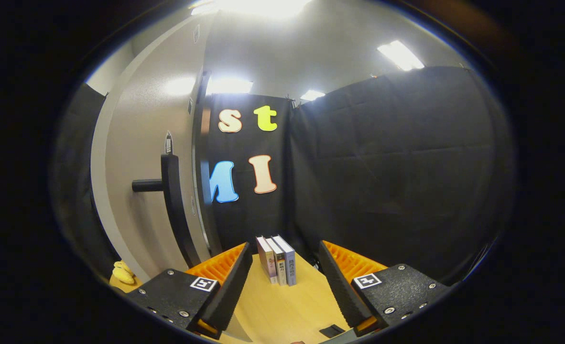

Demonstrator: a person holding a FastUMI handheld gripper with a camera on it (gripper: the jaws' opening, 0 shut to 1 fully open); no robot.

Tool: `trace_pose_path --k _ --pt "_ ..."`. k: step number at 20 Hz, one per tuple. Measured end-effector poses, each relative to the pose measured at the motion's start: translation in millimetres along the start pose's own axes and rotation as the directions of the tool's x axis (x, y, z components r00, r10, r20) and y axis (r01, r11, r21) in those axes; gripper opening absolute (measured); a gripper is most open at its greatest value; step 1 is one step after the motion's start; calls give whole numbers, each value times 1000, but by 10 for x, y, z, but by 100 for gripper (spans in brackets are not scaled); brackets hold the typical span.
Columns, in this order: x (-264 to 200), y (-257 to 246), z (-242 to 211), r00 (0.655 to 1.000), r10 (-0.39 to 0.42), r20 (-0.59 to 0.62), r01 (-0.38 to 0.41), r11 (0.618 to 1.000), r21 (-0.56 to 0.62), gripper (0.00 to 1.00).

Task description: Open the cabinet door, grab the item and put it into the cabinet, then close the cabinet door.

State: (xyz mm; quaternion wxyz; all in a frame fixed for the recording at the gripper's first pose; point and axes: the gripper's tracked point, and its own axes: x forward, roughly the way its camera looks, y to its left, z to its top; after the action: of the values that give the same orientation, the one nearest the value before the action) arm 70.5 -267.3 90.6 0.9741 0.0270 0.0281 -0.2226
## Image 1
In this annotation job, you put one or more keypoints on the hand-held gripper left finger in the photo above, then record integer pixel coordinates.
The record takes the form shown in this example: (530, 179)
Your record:
(225, 291)

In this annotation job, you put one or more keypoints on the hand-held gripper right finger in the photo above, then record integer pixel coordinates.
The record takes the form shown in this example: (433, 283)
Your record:
(340, 286)

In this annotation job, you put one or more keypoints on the beige cabinet door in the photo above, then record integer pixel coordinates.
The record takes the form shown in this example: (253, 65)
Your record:
(139, 124)

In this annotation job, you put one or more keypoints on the small black flat object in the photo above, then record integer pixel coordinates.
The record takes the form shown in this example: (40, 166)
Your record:
(331, 330)

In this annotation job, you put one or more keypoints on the blue spine book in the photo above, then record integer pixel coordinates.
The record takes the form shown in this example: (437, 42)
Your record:
(289, 263)

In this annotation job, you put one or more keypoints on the white spine book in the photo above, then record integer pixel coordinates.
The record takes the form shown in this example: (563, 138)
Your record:
(278, 263)

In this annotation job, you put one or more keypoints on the yellow plush toy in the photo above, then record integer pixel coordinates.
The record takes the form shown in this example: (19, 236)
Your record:
(122, 273)

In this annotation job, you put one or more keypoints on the black backdrop cloth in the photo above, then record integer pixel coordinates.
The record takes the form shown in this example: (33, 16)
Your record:
(387, 167)

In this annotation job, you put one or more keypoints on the dark grey cabinet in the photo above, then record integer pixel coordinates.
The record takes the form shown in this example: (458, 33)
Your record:
(201, 143)

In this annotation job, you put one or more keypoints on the small ceiling light panel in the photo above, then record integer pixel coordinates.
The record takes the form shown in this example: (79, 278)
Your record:
(312, 95)
(230, 86)

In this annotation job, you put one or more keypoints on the long ceiling light panel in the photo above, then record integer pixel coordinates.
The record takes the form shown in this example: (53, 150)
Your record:
(401, 55)

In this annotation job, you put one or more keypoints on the large ceiling light panel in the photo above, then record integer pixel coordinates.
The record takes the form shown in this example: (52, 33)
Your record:
(254, 7)

